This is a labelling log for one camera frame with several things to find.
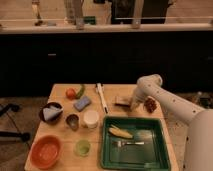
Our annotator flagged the green plastic tray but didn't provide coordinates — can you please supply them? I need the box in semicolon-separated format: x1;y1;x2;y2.
100;117;171;171

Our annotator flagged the red tomato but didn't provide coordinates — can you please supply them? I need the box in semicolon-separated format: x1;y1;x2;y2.
66;88;76;100

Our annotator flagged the blue sponge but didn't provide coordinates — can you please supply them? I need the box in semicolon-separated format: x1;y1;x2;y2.
74;96;91;111

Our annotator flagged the green chili pepper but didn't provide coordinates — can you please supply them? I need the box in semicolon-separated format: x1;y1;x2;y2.
76;84;85;99

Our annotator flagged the light blue cloth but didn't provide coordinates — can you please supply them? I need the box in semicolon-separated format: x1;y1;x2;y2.
43;106;62;121

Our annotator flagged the small metal cup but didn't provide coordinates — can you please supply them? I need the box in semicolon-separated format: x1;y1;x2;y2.
66;114;79;131

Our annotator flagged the white cup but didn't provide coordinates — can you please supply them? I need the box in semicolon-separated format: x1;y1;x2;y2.
83;110;99;129

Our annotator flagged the wooden black felt eraser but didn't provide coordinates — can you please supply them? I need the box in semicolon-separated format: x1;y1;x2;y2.
115;96;131;107

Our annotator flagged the orange plastic bowl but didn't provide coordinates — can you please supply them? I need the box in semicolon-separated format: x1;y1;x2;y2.
30;135;61;170

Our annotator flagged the yellow banana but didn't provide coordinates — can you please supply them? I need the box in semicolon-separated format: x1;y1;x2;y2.
109;127;133;139

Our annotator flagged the brown pine cone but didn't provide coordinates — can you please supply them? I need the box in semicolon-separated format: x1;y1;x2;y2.
144;98;157;113

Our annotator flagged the dark bowl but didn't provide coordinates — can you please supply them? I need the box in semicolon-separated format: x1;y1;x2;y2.
39;102;63;125

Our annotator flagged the silver metal fork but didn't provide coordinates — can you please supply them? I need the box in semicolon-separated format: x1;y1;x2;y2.
113;140;145;147

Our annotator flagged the black office chair base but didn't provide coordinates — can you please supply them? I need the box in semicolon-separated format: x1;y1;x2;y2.
0;103;32;143

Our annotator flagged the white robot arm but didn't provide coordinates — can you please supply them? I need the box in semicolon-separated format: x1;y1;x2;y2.
131;74;213;171

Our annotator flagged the light green plastic cup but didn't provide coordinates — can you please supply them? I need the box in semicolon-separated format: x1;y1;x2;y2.
75;139;91;157

